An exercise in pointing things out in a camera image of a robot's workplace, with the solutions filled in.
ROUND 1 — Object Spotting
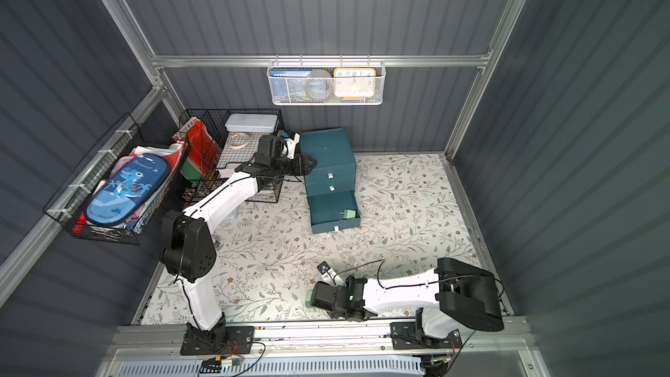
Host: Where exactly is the teal drawer cabinet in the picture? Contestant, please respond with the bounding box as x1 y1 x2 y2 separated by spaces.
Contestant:
299 128 361 234

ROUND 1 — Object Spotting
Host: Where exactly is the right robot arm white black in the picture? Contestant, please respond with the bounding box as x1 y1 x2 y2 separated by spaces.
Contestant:
307 258 504 340

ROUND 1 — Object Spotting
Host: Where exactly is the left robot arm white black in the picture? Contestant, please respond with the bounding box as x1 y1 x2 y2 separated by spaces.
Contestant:
161 131 317 332

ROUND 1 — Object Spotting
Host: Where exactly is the clear tape roll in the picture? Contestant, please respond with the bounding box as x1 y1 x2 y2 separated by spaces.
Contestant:
226 132 251 149

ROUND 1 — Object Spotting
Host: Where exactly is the white lidded plastic container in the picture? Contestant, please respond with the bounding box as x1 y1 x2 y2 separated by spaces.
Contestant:
224 113 278 134

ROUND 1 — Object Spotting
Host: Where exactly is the blue box in basket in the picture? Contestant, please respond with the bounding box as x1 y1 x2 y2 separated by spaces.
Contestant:
284 68 312 102

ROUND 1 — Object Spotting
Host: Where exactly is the grey tape roll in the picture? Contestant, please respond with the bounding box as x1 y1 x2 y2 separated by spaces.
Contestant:
305 69 333 101

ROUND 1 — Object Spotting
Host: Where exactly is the floral table mat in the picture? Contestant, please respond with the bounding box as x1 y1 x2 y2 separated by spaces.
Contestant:
140 154 507 326

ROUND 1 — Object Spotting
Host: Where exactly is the yellow white alarm clock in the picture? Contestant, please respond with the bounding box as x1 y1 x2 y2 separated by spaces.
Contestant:
333 67 377 99

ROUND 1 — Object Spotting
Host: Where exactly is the red white booklet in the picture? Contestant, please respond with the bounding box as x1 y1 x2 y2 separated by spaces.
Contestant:
172 116 220 182

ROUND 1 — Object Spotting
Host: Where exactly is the blue dinosaur pencil case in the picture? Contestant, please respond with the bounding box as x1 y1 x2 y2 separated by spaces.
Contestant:
84 154 170 228

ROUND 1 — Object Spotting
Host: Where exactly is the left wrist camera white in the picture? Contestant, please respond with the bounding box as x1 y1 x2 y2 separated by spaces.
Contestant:
281 130 300 159

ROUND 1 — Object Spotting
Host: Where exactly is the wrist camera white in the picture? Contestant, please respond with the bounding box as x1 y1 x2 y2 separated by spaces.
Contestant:
317 261 345 286
281 130 300 159

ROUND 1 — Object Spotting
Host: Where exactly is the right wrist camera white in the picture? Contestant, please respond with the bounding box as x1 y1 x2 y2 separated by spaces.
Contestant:
317 261 345 286

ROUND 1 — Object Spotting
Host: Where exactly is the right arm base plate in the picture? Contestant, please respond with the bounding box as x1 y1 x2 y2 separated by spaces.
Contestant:
390 321 462 351

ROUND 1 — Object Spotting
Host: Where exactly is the white wire wall basket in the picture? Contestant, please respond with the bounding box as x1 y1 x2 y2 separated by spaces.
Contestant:
266 59 387 106

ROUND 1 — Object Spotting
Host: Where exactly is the black wire desk organizer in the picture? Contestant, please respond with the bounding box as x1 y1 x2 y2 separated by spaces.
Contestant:
180 108 284 204

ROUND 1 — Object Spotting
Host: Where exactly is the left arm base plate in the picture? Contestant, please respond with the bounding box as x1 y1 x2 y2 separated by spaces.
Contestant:
180 324 255 356

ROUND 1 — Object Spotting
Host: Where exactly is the black wire side basket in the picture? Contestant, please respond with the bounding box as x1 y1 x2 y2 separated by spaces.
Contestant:
44 114 190 245

